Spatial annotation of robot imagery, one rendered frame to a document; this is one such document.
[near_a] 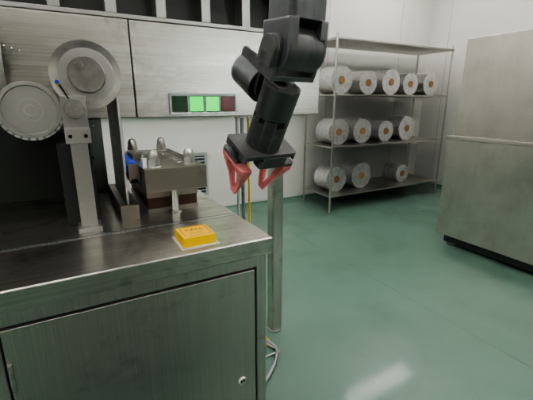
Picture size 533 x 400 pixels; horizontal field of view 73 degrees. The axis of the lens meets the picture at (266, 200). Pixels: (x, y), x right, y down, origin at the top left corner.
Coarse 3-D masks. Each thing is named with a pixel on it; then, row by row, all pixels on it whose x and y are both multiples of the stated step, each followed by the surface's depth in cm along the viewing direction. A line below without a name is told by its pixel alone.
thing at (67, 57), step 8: (80, 48) 78; (88, 48) 79; (64, 56) 77; (72, 56) 78; (80, 56) 79; (88, 56) 79; (96, 56) 80; (64, 64) 78; (104, 64) 81; (64, 72) 78; (112, 72) 82; (64, 80) 78; (112, 80) 83; (64, 88) 79; (72, 88) 79; (104, 88) 82; (88, 96) 81; (96, 96) 82; (104, 96) 83
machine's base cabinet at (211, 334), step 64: (256, 256) 83; (0, 320) 60; (64, 320) 65; (128, 320) 71; (192, 320) 78; (256, 320) 88; (0, 384) 63; (64, 384) 68; (128, 384) 75; (192, 384) 82; (256, 384) 93
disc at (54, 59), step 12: (60, 48) 77; (72, 48) 78; (96, 48) 80; (108, 60) 82; (48, 72) 77; (120, 72) 84; (60, 84) 79; (120, 84) 84; (108, 96) 84; (96, 108) 83
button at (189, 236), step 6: (180, 228) 79; (186, 228) 79; (192, 228) 79; (198, 228) 79; (204, 228) 79; (180, 234) 75; (186, 234) 75; (192, 234) 75; (198, 234) 75; (204, 234) 75; (210, 234) 75; (180, 240) 75; (186, 240) 73; (192, 240) 74; (198, 240) 74; (204, 240) 75; (210, 240) 76; (186, 246) 73; (192, 246) 74
